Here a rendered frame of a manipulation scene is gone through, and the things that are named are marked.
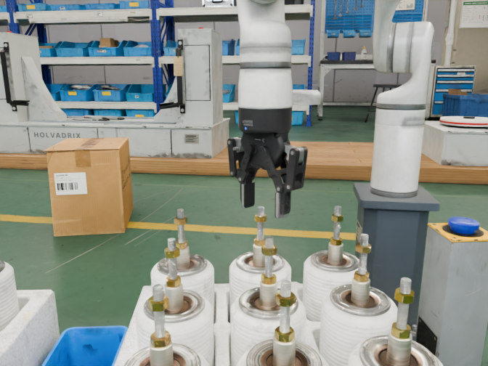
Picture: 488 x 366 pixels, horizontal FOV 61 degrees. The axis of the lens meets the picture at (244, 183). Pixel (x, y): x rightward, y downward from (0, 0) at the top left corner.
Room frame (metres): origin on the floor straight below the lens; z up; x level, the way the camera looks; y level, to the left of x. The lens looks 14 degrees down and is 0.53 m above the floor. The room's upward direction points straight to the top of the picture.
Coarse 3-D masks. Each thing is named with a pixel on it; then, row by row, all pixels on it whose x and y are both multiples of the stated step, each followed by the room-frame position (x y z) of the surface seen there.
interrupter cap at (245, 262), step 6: (252, 252) 0.63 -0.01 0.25; (240, 258) 0.61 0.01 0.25; (246, 258) 0.61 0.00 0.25; (252, 258) 0.61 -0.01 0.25; (276, 258) 0.61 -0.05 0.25; (282, 258) 0.61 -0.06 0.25; (240, 264) 0.59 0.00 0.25; (246, 264) 0.58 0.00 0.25; (252, 264) 0.59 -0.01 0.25; (276, 264) 0.58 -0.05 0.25; (282, 264) 0.58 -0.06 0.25; (246, 270) 0.57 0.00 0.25; (252, 270) 0.56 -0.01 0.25; (258, 270) 0.56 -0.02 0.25; (264, 270) 0.56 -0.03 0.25; (276, 270) 0.57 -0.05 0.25
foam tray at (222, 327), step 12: (144, 288) 0.65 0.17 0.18; (216, 288) 0.65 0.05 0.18; (228, 288) 0.65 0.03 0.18; (300, 288) 0.65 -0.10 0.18; (144, 300) 0.61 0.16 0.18; (216, 300) 0.61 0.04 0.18; (228, 300) 0.64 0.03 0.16; (216, 312) 0.57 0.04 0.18; (228, 312) 0.64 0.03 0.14; (132, 324) 0.54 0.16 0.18; (216, 324) 0.54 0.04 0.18; (228, 324) 0.54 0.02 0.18; (312, 324) 0.54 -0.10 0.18; (132, 336) 0.51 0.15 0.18; (216, 336) 0.51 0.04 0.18; (228, 336) 0.51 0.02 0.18; (312, 336) 0.51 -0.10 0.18; (132, 348) 0.49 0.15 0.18; (216, 348) 0.49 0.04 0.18; (228, 348) 0.49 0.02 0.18; (312, 348) 0.49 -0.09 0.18; (120, 360) 0.46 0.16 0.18; (216, 360) 0.46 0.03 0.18; (228, 360) 0.46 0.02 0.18
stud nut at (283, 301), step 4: (292, 292) 0.37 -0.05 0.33; (276, 296) 0.36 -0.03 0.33; (280, 296) 0.36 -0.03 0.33; (292, 296) 0.36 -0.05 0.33; (276, 300) 0.36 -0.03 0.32; (280, 300) 0.35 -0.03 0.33; (284, 300) 0.35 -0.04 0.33; (288, 300) 0.35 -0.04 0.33; (292, 300) 0.35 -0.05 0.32; (280, 304) 0.35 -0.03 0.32; (284, 304) 0.35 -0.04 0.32; (288, 304) 0.35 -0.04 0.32; (292, 304) 0.36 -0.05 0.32
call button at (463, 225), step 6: (456, 216) 0.59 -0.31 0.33; (450, 222) 0.57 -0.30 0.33; (456, 222) 0.56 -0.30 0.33; (462, 222) 0.56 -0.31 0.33; (468, 222) 0.56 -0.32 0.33; (474, 222) 0.56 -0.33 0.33; (450, 228) 0.57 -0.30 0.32; (456, 228) 0.56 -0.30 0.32; (462, 228) 0.55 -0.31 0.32; (468, 228) 0.55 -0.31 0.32; (474, 228) 0.55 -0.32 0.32
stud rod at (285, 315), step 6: (282, 282) 0.36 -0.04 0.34; (288, 282) 0.36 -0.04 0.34; (282, 288) 0.36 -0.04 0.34; (288, 288) 0.36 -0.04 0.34; (282, 294) 0.36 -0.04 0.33; (288, 294) 0.36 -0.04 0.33; (282, 306) 0.36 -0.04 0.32; (282, 312) 0.36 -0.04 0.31; (288, 312) 0.36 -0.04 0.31; (282, 318) 0.36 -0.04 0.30; (288, 318) 0.36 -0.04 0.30; (282, 324) 0.36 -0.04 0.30; (288, 324) 0.36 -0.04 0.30; (282, 330) 0.36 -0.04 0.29; (288, 330) 0.36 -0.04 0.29
